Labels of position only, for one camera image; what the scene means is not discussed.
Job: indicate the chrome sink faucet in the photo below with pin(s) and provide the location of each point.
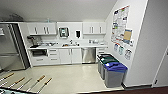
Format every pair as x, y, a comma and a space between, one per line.
70, 42

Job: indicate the black coffee machine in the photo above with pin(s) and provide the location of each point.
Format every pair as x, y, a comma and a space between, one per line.
33, 40

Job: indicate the black built-in microwave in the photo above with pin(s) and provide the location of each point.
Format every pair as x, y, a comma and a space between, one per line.
38, 52

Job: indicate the steel paper towel dispenser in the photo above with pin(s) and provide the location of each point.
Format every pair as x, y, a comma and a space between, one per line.
63, 32

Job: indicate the stainless steel refrigerator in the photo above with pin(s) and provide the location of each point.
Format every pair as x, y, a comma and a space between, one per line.
10, 46

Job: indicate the white wall cabinet four doors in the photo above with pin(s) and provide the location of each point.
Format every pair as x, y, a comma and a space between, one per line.
41, 28

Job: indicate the narrow white drawer unit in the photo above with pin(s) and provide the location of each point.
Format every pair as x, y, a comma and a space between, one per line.
101, 51

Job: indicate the stainless steel dishwasher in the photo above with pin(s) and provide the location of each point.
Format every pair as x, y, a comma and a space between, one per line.
88, 55

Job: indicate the white two-door sink cabinet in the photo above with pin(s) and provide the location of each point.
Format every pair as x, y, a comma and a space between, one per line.
70, 55

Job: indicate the black soap dispenser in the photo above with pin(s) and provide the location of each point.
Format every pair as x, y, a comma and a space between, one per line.
78, 34

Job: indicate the stainless steel sink basin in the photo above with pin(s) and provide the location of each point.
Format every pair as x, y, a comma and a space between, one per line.
66, 45

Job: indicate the large colourful wall poster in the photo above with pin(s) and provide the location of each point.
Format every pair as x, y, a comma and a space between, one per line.
120, 23

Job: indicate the white door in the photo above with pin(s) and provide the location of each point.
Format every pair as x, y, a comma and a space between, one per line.
162, 70

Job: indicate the grey bin blue lid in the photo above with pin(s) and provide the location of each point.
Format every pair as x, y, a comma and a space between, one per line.
115, 75

